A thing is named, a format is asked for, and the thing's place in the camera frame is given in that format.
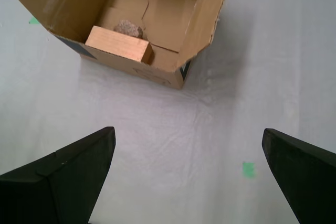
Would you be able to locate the light wooden block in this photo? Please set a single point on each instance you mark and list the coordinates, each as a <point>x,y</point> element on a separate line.
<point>115,44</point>

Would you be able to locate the long green tape strip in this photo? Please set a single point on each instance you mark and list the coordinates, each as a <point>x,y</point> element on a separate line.
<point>34,20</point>

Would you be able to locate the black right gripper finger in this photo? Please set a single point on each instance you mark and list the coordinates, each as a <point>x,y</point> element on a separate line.
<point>307,182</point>
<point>60,187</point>

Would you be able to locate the white table cloth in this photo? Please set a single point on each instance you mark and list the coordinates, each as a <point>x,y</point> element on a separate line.
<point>168,119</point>

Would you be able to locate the speckled granite rock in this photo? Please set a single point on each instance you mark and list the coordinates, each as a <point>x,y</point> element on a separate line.
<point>128,28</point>

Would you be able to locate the brown cardboard box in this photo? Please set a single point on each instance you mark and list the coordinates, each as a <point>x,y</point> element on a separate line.
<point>162,11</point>

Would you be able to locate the small green tape mark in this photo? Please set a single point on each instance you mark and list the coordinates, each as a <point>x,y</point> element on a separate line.
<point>249,169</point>

